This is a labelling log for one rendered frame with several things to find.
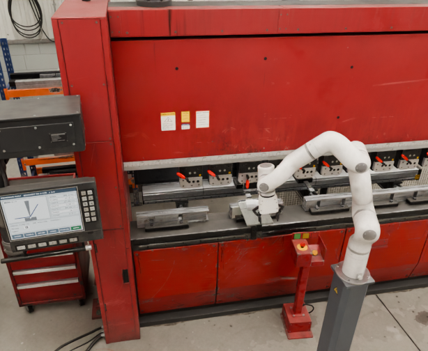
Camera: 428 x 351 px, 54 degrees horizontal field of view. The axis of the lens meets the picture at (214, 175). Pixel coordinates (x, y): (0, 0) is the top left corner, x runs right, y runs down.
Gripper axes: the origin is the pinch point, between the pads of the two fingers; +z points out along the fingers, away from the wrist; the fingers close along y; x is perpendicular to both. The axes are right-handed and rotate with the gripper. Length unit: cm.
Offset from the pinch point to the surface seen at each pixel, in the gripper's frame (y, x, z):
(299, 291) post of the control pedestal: 30, 52, 93
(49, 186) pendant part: -105, -5, -37
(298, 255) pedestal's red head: 27, 41, 54
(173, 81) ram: -41, 50, -70
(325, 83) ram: 52, 60, -56
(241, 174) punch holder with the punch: -4, 63, -1
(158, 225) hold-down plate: -64, 61, 28
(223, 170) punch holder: -16, 62, -6
